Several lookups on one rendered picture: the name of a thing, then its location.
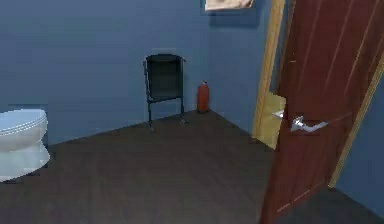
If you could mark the red spray bottle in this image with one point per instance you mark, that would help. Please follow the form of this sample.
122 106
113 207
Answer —
202 97

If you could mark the black laundry hamper on stand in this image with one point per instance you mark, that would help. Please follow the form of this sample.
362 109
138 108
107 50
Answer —
164 78

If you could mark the dark red room door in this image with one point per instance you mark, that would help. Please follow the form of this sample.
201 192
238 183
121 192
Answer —
320 83

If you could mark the white toilet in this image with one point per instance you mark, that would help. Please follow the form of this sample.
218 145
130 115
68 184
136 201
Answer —
20 140

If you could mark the framed wall picture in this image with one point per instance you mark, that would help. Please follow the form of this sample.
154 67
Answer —
228 3

